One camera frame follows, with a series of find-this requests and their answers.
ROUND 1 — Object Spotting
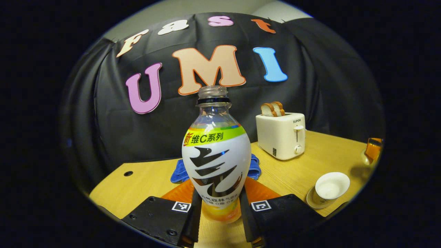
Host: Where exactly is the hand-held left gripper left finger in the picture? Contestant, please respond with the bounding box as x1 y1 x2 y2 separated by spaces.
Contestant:
121 179 202 248

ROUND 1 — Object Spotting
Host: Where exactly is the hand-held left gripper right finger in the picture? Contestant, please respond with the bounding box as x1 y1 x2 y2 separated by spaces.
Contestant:
239 177 324 247

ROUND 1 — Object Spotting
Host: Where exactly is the cream ceramic teacup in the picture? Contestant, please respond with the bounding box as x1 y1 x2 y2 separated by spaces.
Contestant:
312 172 350 209

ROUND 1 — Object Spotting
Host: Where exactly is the clear water bottle white label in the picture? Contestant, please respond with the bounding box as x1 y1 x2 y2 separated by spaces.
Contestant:
182 85 252 224

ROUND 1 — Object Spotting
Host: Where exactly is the blue towel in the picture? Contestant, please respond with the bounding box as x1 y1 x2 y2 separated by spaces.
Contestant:
170 153 261 184

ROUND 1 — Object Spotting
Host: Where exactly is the cream ceramic saucer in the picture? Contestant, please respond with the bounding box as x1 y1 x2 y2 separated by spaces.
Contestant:
306 187 332 209

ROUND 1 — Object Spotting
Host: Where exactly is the white toaster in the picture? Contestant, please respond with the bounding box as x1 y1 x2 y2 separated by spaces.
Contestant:
256 112 306 161

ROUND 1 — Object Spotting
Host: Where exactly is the toast bread slice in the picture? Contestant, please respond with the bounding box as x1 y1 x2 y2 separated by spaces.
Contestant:
261 103 278 117
270 101 286 116

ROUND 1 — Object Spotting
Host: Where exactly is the black backdrop cloth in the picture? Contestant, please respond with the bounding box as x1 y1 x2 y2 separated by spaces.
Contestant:
60 12 384 193

